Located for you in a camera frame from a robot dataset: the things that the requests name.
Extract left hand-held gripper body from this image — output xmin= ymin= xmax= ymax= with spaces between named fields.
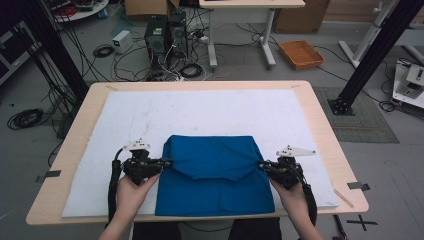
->
xmin=122 ymin=138 xmax=164 ymax=187

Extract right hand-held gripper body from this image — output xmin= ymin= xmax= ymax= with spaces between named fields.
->
xmin=269 ymin=145 xmax=317 ymax=191

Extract blue printed t-shirt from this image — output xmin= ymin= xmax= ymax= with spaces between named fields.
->
xmin=154 ymin=134 xmax=277 ymax=217

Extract person's right hand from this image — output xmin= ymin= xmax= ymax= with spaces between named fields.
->
xmin=269 ymin=178 xmax=312 ymax=222

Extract person's left hand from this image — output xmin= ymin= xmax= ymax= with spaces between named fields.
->
xmin=115 ymin=173 xmax=161 ymax=222

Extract thin wooden stick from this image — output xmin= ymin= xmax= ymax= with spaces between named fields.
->
xmin=333 ymin=188 xmax=355 ymax=210

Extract person's dark trousers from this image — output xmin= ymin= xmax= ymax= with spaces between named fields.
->
xmin=131 ymin=217 xmax=283 ymax=240

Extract white felt mat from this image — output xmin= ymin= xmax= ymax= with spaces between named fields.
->
xmin=61 ymin=88 xmax=340 ymax=219

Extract grey tape strip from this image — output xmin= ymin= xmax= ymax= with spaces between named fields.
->
xmin=35 ymin=169 xmax=62 ymax=184
xmin=346 ymin=181 xmax=371 ymax=192

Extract grey floor mat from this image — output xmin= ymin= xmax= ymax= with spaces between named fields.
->
xmin=313 ymin=87 xmax=400 ymax=145

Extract orange tray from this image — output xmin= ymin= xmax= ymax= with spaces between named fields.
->
xmin=277 ymin=39 xmax=326 ymax=71

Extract black computer tower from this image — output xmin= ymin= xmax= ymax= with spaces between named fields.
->
xmin=144 ymin=15 xmax=168 ymax=66
xmin=165 ymin=10 xmax=190 ymax=63

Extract white power supply box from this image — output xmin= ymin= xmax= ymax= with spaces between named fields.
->
xmin=111 ymin=29 xmax=134 ymax=55

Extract large brown cardboard box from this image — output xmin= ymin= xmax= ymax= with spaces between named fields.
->
xmin=273 ymin=0 xmax=332 ymax=35

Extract white electronic device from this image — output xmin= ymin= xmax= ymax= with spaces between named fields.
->
xmin=391 ymin=61 xmax=424 ymax=110

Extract white metal stand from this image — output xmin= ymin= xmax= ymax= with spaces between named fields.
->
xmin=338 ymin=0 xmax=403 ymax=69

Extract white-legged desk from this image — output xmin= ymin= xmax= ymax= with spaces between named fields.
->
xmin=198 ymin=0 xmax=306 ymax=70

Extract round white table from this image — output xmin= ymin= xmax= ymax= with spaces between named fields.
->
xmin=43 ymin=0 xmax=110 ymax=24

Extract left gripper black sleeved cable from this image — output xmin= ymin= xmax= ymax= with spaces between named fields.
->
xmin=106 ymin=147 xmax=125 ymax=225

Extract gripper black sleeved cable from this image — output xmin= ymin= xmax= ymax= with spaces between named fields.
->
xmin=106 ymin=147 xmax=125 ymax=225
xmin=299 ymin=172 xmax=318 ymax=227

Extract right gripper black sleeved cable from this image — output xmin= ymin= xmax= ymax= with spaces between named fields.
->
xmin=299 ymin=172 xmax=318 ymax=227

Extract coiled black cable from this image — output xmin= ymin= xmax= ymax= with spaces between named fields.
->
xmin=6 ymin=107 xmax=45 ymax=131
xmin=92 ymin=43 xmax=115 ymax=59
xmin=179 ymin=62 xmax=205 ymax=80

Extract black aluminium frame post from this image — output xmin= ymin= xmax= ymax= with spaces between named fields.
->
xmin=18 ymin=0 xmax=89 ymax=103
xmin=327 ymin=0 xmax=424 ymax=116

